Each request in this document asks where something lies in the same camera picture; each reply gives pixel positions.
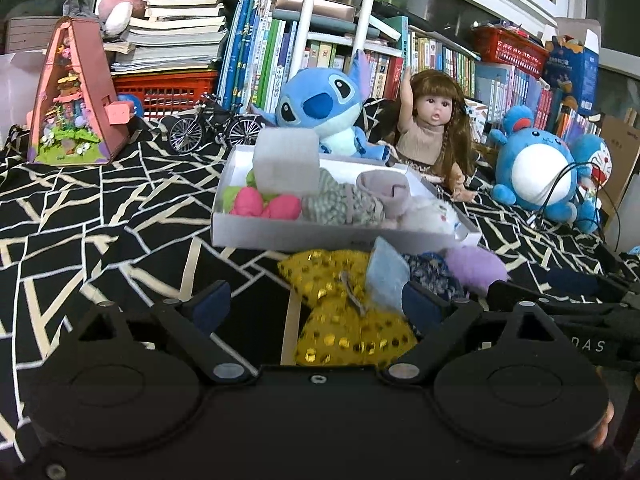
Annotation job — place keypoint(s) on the white bag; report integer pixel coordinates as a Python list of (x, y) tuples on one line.
[(17, 85)]

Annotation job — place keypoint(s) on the white metal ladder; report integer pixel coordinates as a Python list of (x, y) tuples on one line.
[(306, 20)]

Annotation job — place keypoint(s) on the gold sequin bow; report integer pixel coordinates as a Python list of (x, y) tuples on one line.
[(340, 330)]

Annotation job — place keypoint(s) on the white cardboard box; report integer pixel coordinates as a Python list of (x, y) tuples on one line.
[(300, 232)]

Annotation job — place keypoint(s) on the pale pink fabric pouch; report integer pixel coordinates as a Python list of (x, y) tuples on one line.
[(380, 187)]

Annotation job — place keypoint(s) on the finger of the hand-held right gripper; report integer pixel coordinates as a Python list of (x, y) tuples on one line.
[(520, 300), (572, 281)]

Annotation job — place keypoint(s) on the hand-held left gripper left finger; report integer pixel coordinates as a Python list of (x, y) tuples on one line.
[(214, 304)]

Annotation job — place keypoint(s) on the white foam block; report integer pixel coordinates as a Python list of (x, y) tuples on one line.
[(285, 160)]

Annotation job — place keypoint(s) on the black device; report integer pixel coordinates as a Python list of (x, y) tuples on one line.
[(612, 260)]

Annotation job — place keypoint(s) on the white green printed box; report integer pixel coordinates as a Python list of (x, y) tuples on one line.
[(477, 120)]

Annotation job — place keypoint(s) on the black bicycle model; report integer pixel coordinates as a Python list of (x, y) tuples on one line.
[(220, 120)]

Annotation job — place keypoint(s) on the blue alien plush toy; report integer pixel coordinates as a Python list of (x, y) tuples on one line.
[(320, 105)]

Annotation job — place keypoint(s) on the blue printed carton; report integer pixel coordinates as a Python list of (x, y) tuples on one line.
[(570, 75)]

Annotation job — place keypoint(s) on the stack of lying books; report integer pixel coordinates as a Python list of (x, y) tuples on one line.
[(170, 35)]

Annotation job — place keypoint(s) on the purple fuzzy sock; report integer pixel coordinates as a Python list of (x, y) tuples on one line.
[(475, 265)]

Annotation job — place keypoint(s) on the green striped cloth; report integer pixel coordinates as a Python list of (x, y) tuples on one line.
[(340, 205)]

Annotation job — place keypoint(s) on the pink fabric bow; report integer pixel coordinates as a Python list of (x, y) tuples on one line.
[(250, 202)]

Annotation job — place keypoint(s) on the navy floral cloth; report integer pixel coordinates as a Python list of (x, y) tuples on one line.
[(435, 272)]

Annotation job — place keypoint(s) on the row of standing books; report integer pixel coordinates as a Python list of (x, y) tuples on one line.
[(250, 60)]

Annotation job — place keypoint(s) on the brown flat box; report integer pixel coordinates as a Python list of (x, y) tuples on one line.
[(315, 7)]

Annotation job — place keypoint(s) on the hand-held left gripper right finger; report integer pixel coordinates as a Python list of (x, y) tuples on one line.
[(422, 305)]

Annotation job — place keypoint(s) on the small red plastic basket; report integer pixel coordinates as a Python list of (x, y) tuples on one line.
[(510, 52)]

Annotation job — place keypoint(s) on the person's right hand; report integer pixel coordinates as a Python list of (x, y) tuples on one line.
[(606, 422)]

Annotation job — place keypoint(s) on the grey storage box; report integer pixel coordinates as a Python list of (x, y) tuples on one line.
[(30, 35)]

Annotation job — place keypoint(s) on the blue robot cat plush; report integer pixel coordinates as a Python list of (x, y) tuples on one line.
[(597, 160)]

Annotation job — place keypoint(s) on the brown-haired doll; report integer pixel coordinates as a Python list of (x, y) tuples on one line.
[(435, 110)]

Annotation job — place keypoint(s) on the pink miniature house model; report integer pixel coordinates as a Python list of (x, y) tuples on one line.
[(75, 110)]

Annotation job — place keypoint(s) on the black gold patterned blanket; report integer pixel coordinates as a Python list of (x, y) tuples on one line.
[(75, 240)]

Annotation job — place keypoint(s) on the round blue white plush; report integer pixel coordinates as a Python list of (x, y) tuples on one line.
[(535, 170)]

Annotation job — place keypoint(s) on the grey cloth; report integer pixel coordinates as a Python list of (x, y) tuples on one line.
[(80, 7)]

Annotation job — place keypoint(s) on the brown cardboard sheet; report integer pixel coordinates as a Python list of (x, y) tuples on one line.
[(620, 160)]

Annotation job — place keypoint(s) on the light blue sock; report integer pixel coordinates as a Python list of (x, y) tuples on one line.
[(385, 275)]

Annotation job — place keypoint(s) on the green scrunchie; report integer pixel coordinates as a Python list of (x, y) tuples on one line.
[(231, 197)]

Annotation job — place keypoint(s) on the white fluffy plush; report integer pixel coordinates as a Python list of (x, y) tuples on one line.
[(430, 217)]

